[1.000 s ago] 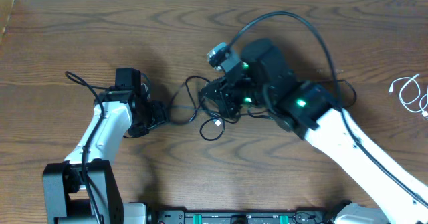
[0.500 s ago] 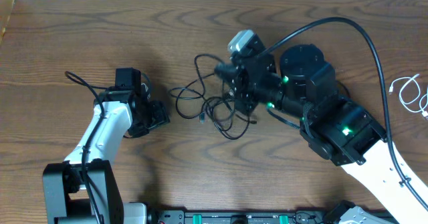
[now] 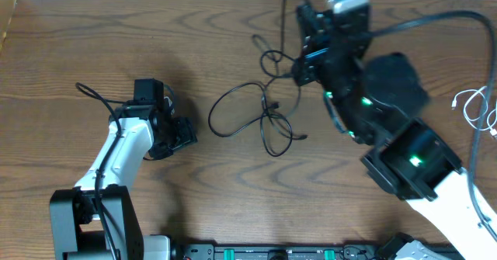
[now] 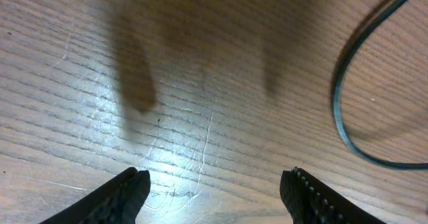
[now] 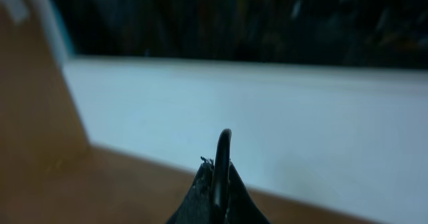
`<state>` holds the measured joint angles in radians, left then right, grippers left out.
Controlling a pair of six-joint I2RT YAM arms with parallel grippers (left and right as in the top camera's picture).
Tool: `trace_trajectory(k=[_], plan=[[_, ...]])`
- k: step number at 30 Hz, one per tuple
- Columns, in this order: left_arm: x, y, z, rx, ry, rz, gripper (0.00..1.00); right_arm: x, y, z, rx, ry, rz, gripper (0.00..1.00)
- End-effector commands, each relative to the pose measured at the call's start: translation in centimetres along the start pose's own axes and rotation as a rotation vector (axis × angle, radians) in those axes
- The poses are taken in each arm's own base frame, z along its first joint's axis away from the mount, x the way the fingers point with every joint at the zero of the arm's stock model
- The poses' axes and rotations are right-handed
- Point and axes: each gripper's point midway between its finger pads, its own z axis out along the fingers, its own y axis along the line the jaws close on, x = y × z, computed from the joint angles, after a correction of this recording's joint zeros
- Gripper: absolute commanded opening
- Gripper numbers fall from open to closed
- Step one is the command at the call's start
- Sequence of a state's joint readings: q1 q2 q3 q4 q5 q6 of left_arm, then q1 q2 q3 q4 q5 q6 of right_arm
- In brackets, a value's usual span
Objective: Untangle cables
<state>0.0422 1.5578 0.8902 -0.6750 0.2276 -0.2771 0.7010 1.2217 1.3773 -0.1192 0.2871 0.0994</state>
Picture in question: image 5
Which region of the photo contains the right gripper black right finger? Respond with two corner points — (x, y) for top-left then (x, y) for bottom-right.
(226, 163), (270, 224)

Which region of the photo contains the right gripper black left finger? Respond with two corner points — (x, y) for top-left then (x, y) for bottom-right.
(166, 157), (213, 224)

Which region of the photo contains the black USB cable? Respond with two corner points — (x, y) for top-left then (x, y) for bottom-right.
(209, 128), (233, 224)

